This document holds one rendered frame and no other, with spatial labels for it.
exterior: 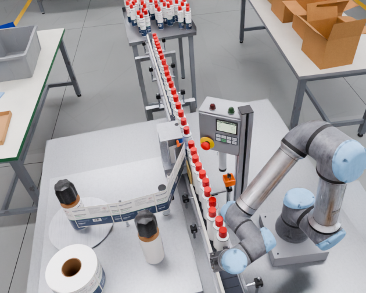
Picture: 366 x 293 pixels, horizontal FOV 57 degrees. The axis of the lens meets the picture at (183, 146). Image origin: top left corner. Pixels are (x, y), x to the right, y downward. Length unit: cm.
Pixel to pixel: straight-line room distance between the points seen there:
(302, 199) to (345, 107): 254
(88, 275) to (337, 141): 100
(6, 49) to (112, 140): 181
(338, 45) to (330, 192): 181
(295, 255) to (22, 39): 297
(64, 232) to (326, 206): 115
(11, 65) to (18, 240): 139
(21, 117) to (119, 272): 153
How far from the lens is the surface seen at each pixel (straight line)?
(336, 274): 164
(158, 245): 143
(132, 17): 340
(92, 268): 143
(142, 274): 153
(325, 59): 286
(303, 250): 158
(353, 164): 108
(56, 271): 148
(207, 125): 127
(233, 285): 148
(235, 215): 121
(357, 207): 187
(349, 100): 400
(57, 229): 175
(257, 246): 116
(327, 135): 109
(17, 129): 260
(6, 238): 306
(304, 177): 192
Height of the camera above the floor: 224
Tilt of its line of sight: 44 degrees down
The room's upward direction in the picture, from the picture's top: 6 degrees counter-clockwise
